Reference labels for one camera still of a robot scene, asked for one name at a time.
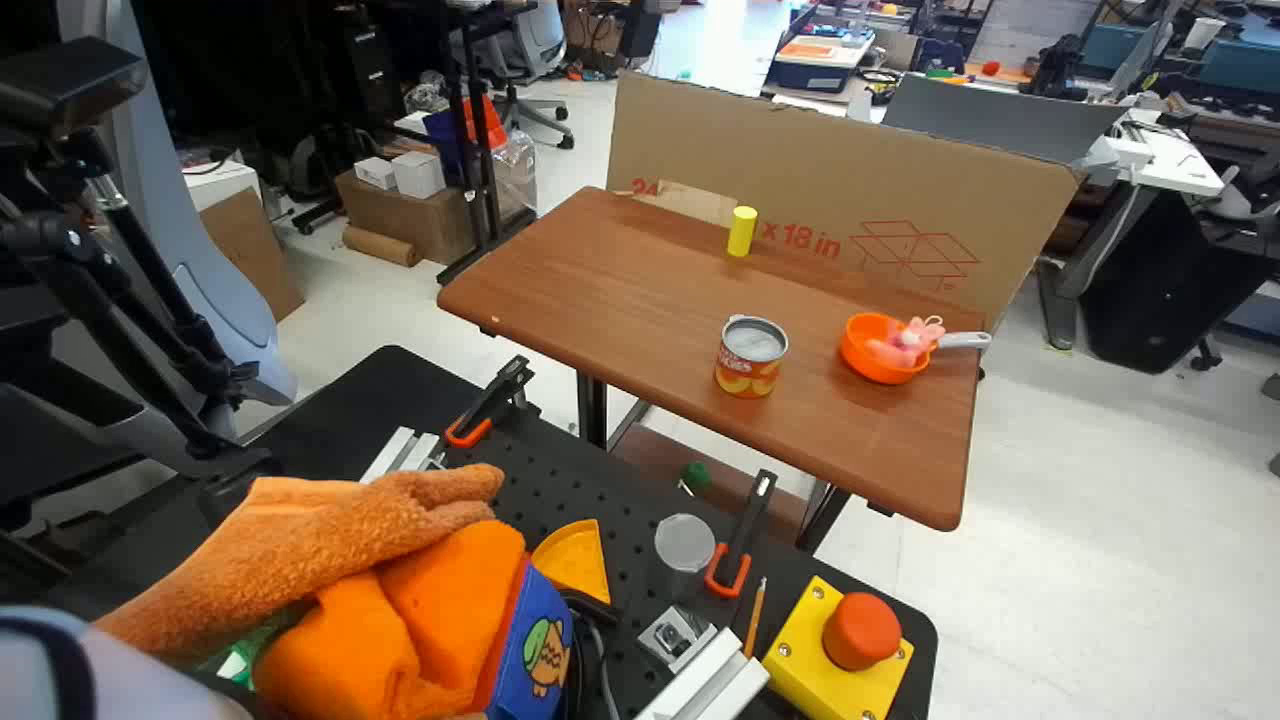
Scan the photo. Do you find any brown cardboard box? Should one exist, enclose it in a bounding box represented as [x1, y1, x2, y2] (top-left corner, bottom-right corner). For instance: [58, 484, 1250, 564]
[335, 150, 538, 267]

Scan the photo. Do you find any office chair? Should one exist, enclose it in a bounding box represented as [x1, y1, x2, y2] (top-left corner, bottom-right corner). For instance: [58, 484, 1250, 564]
[488, 0, 577, 151]

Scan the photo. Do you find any orange pencil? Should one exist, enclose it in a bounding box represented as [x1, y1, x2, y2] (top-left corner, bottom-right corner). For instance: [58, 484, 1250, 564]
[742, 577, 768, 659]

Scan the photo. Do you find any black cable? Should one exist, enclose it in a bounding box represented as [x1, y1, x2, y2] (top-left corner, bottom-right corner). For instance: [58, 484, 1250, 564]
[558, 590, 623, 720]

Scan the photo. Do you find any orange fuzzy mitt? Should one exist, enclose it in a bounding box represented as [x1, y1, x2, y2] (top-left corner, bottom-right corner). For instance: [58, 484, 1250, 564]
[95, 463, 506, 661]

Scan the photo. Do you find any orange and blue plush toy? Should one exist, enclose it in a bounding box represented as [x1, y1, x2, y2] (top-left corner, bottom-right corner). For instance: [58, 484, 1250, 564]
[250, 520, 577, 720]

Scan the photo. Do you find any black stand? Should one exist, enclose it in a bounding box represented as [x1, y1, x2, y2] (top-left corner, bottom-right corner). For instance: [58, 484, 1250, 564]
[432, 0, 543, 287]

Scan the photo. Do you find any pink plush toy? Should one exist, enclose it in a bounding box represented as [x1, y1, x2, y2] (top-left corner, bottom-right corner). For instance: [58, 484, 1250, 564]
[866, 316, 947, 367]

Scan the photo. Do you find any orange toy pan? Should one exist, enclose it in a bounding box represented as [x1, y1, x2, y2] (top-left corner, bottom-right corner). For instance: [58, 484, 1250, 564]
[840, 312, 993, 386]

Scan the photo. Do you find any white desk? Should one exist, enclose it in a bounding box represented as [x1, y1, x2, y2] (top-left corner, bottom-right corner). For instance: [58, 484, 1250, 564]
[1035, 108, 1227, 351]

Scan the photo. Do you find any large cardboard sheet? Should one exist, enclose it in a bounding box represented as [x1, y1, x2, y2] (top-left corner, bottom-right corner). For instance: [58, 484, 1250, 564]
[605, 70, 1086, 331]

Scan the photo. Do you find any yellow wedge block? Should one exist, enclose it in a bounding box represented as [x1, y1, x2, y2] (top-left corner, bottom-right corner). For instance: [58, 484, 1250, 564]
[530, 518, 612, 606]

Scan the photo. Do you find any camera on tripod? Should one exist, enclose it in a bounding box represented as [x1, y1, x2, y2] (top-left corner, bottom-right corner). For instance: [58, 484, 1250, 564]
[0, 38, 293, 561]

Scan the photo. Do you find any yellow box with red button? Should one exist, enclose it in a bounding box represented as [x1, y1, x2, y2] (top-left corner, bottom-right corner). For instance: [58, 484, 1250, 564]
[762, 575, 915, 720]

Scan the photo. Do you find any black cabinet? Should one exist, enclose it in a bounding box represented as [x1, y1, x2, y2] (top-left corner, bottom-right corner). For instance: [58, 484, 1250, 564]
[1080, 188, 1280, 376]

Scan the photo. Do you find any roll of brown paper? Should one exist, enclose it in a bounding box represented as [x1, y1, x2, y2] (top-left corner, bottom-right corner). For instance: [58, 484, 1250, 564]
[341, 224, 422, 269]

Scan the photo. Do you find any white cabinet with cardboard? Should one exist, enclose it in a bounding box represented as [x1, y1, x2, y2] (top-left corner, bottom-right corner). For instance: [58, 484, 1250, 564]
[183, 160, 307, 323]

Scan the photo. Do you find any grey cylinder cup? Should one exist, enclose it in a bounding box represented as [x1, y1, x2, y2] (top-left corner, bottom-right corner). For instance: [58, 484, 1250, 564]
[654, 513, 717, 601]

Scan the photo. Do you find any row of small white boxes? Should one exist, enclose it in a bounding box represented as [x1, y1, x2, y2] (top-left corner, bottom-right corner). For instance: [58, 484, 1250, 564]
[354, 150, 447, 200]

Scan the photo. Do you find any small grey metal bracket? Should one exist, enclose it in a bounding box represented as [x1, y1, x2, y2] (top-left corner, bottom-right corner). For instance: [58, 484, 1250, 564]
[637, 605, 719, 673]

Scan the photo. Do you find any black clamp with orange handle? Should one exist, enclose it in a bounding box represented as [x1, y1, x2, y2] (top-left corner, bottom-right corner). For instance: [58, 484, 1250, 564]
[705, 468, 779, 599]
[445, 355, 536, 449]

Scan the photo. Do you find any aluminium profile bar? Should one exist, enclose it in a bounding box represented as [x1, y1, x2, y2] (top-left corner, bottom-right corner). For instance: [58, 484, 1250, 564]
[360, 427, 447, 484]
[635, 628, 771, 720]

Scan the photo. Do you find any orange food can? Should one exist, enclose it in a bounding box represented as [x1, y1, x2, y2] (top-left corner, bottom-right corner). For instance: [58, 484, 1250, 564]
[714, 314, 790, 400]

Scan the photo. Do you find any blue box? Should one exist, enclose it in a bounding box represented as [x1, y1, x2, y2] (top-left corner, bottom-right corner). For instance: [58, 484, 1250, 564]
[766, 28, 877, 94]

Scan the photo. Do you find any pale grey machine housing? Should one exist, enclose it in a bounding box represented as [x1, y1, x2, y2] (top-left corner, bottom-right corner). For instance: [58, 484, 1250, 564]
[58, 0, 298, 403]

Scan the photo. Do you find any grey board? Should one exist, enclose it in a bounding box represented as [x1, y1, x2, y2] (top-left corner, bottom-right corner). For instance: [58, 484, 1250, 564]
[882, 72, 1127, 167]

